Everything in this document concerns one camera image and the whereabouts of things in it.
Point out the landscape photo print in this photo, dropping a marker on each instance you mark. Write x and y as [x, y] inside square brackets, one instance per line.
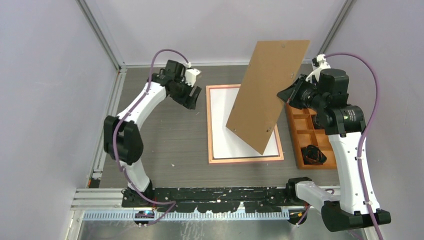
[225, 142]

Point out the brown backing board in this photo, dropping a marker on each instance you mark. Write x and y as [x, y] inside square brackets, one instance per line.
[273, 66]

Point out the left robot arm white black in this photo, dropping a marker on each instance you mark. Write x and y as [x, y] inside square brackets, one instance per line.
[122, 139]

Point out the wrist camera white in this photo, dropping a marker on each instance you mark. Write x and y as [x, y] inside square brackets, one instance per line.
[191, 74]
[319, 63]

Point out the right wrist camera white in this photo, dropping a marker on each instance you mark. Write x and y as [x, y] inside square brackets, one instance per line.
[319, 63]

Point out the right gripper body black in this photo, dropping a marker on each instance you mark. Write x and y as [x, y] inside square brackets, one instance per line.
[303, 97]

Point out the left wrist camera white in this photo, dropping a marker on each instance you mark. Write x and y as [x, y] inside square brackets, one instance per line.
[191, 74]

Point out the pink wooden picture frame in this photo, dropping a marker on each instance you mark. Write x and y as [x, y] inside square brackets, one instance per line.
[245, 159]

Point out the aluminium front rail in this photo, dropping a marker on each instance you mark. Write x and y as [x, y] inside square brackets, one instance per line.
[106, 198]

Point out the dark red-striped rolled item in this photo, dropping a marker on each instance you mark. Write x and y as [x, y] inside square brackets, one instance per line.
[312, 155]

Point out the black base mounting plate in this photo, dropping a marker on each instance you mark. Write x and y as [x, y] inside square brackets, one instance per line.
[263, 199]

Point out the orange compartment tray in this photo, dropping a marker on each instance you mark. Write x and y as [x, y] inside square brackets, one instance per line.
[303, 133]

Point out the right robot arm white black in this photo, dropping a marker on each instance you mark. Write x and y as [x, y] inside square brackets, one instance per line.
[345, 126]

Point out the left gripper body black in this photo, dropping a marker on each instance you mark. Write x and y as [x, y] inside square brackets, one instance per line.
[182, 93]

